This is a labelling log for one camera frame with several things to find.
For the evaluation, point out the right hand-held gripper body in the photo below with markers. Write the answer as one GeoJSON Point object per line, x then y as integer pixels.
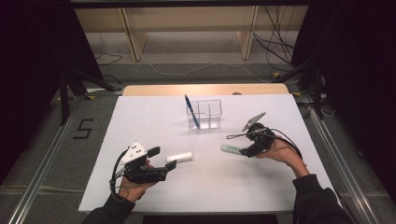
{"type": "Point", "coordinates": [261, 137]}

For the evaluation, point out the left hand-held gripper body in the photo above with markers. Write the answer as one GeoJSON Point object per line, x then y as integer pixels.
{"type": "Point", "coordinates": [134, 154]}

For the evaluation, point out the white cylindrical eraser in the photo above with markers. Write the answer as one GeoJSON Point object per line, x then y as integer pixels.
{"type": "Point", "coordinates": [179, 157]}

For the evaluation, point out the green highlighter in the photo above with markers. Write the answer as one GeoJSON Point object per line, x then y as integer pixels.
{"type": "Point", "coordinates": [230, 149]}

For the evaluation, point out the clear plastic desk organizer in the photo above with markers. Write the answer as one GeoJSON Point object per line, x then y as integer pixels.
{"type": "Point", "coordinates": [213, 123]}

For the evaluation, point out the blue ballpoint pen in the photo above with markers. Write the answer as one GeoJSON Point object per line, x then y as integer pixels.
{"type": "Point", "coordinates": [192, 112]}

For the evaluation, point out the person's right hand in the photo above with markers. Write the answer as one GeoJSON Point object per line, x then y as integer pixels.
{"type": "Point", "coordinates": [285, 154]}

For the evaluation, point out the person's left hand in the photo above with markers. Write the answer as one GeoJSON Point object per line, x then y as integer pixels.
{"type": "Point", "coordinates": [132, 190]}

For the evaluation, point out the white board sheet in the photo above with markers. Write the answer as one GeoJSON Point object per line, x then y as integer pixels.
{"type": "Point", "coordinates": [186, 186]}

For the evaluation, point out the black metal stand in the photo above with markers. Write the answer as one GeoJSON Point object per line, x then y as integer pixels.
{"type": "Point", "coordinates": [63, 102]}
{"type": "Point", "coordinates": [317, 93]}

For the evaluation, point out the dark curtain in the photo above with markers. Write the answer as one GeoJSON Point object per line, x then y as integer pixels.
{"type": "Point", "coordinates": [358, 77]}
{"type": "Point", "coordinates": [31, 62]}

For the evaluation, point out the light wooden shelf unit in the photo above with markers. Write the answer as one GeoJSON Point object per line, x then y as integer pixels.
{"type": "Point", "coordinates": [134, 37]}

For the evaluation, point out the black metal bar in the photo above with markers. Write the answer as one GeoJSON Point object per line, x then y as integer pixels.
{"type": "Point", "coordinates": [186, 3]}

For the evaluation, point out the aluminium floor rail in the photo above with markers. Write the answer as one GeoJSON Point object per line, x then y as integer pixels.
{"type": "Point", "coordinates": [40, 174]}
{"type": "Point", "coordinates": [342, 168]}

